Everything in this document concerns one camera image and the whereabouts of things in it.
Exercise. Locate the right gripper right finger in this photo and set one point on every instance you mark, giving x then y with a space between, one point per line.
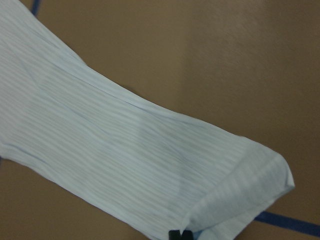
187 235

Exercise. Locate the light blue button shirt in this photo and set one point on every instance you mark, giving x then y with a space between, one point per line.
152 168

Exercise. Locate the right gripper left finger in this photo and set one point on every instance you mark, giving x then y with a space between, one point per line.
174 235

